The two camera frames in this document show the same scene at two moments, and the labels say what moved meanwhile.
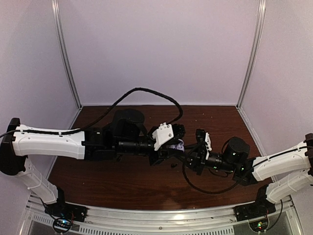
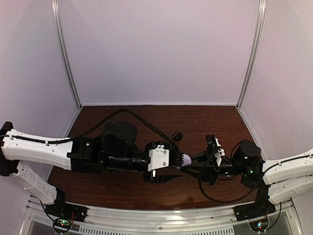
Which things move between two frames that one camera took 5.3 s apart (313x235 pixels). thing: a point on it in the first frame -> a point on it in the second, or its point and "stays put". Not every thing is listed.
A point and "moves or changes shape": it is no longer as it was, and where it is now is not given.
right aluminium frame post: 255,52 stays put
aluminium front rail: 280,219 stays put
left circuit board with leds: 62,224 stays put
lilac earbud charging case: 180,146 moves or changes shape
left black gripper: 164,153 -> 154,179
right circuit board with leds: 259,225 stays put
